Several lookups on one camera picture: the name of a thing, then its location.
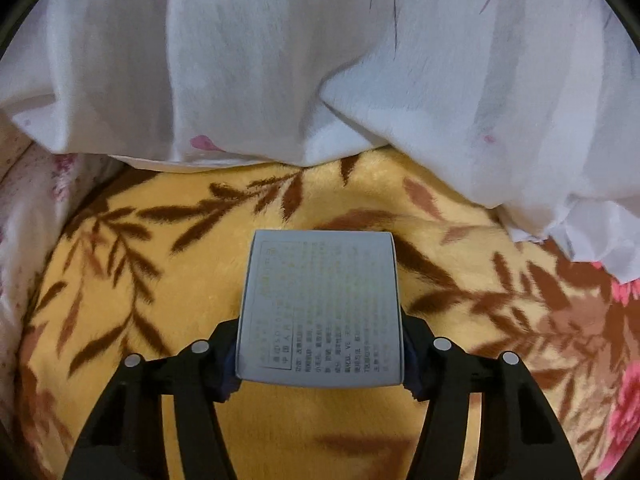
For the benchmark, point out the white sheer floral curtain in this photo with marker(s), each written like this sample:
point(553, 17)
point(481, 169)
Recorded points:
point(530, 107)

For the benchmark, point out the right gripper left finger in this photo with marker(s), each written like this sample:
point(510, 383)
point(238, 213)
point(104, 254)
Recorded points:
point(125, 435)

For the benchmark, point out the folded floral quilt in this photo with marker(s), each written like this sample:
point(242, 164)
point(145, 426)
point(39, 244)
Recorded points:
point(39, 192)

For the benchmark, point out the small white cube box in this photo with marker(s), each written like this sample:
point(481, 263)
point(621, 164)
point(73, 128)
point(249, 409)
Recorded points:
point(321, 309)

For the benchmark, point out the yellow floral fleece blanket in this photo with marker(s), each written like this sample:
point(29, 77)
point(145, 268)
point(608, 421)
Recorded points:
point(148, 263)

